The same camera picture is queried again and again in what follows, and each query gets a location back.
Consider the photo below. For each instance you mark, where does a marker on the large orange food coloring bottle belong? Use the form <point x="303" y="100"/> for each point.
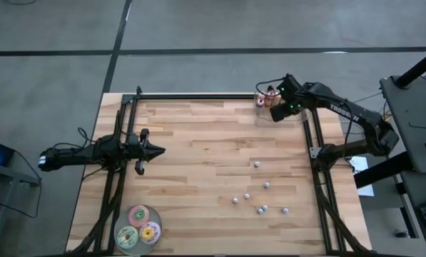
<point x="269" y="100"/>

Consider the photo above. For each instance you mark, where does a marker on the grey side table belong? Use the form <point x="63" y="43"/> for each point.
<point x="416" y="189"/>

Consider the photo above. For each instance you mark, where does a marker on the small purple food coloring bottle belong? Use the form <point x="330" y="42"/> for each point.
<point x="285" y="210"/>

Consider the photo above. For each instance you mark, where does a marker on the black aluminium rig frame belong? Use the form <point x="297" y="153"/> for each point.
<point x="198" y="96"/>

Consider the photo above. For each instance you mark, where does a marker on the purple frosted donut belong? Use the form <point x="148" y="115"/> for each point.
<point x="157" y="233"/>

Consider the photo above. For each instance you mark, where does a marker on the dark grey desk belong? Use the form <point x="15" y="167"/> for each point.
<point x="412" y="107"/>

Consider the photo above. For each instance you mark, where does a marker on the pink frosted donut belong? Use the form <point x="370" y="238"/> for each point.
<point x="131" y="216"/>

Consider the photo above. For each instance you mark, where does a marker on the black desk leg beam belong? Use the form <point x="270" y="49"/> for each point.
<point x="380" y="170"/>

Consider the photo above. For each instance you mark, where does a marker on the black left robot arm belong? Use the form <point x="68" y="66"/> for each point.
<point x="73" y="155"/>

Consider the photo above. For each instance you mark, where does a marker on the large yellow food coloring bottle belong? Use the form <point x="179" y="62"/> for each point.
<point x="277" y="100"/>
<point x="261" y="95"/>

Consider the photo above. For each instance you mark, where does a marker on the clear round plate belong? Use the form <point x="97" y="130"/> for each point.
<point x="121" y="223"/>

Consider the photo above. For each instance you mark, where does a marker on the black allen key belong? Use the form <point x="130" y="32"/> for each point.
<point x="417" y="126"/>

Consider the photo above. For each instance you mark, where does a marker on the black desk pole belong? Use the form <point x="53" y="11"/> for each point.
<point x="417" y="68"/>

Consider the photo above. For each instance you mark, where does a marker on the black controller box blue lights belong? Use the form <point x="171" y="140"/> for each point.
<point x="2" y="151"/>

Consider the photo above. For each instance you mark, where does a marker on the large red food coloring bottle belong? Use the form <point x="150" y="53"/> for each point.
<point x="260" y="104"/>

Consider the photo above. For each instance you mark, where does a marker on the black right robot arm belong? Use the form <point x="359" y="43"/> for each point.
<point x="344" y="107"/>

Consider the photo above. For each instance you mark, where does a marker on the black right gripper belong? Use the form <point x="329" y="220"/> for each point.
<point x="293" y="96"/>

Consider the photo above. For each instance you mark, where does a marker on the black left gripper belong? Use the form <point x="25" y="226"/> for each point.
<point x="136" y="150"/>

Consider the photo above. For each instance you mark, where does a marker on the green frosted donut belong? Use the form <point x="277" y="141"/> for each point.
<point x="120" y="237"/>

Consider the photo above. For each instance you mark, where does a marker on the grey equipment stand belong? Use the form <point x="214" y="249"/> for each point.
<point x="5" y="171"/>

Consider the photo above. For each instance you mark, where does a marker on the silver mounting bracket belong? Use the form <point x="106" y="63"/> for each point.
<point x="314" y="152"/>

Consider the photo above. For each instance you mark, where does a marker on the clear plastic bin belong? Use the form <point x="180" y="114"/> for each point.
<point x="298" y="119"/>

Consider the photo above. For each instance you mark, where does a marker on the white paper sheet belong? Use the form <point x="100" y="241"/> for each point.
<point x="360" y="166"/>

